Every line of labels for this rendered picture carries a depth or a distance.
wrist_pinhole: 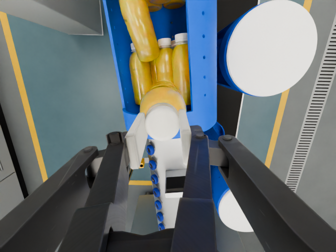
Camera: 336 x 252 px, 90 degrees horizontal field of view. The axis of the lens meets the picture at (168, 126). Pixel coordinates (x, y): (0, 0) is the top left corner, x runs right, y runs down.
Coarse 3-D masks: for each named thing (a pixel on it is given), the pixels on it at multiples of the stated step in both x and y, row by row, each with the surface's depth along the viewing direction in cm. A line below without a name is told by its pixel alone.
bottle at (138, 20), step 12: (120, 0) 39; (132, 0) 38; (144, 0) 39; (132, 12) 39; (144, 12) 40; (132, 24) 41; (144, 24) 41; (132, 36) 44; (144, 36) 43; (144, 48) 45; (156, 48) 47; (144, 60) 48
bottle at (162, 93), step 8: (152, 88) 24; (160, 88) 23; (168, 88) 23; (176, 88) 29; (144, 96) 23; (152, 96) 21; (160, 96) 21; (168, 96) 21; (176, 96) 22; (144, 104) 21; (152, 104) 21; (160, 104) 20; (168, 104) 20; (176, 104) 21; (184, 104) 23; (144, 112) 21; (176, 112) 20
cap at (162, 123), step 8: (152, 112) 18; (160, 112) 18; (168, 112) 18; (152, 120) 18; (160, 120) 18; (168, 120) 18; (176, 120) 18; (152, 128) 19; (160, 128) 19; (168, 128) 19; (176, 128) 19; (152, 136) 19; (160, 136) 19; (168, 136) 19
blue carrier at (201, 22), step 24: (192, 0) 33; (216, 0) 40; (120, 24) 50; (168, 24) 57; (192, 24) 34; (216, 24) 41; (120, 48) 50; (192, 48) 36; (216, 48) 43; (120, 72) 50; (192, 72) 37; (216, 72) 45; (120, 96) 50; (192, 96) 39; (216, 96) 47; (192, 120) 40
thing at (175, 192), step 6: (168, 174) 76; (174, 174) 76; (180, 174) 75; (168, 180) 69; (174, 180) 69; (180, 180) 69; (168, 186) 66; (174, 186) 66; (180, 186) 65; (168, 192) 65; (174, 192) 65; (180, 192) 65
